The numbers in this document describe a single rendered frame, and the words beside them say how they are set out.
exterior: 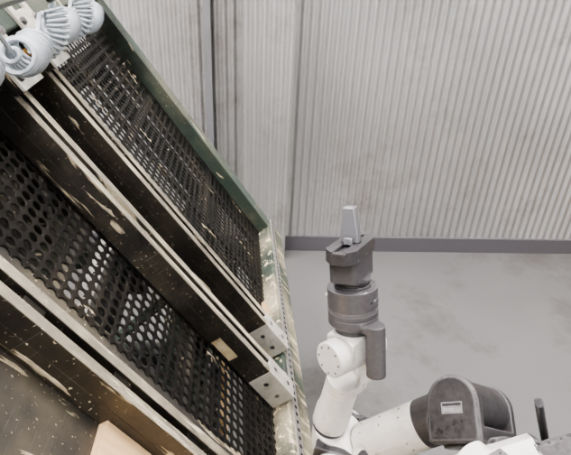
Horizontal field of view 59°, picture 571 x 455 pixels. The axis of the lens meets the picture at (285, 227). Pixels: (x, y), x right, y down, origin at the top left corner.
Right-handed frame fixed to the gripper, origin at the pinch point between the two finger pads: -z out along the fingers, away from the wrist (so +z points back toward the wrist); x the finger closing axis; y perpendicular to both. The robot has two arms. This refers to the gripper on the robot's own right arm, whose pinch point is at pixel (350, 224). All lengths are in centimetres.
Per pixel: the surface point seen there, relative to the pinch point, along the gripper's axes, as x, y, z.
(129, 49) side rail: -66, 110, -40
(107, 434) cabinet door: 32, 28, 27
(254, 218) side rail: -104, 86, 30
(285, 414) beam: -26, 31, 63
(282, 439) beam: -20, 29, 65
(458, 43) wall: -262, 31, -43
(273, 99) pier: -198, 127, -18
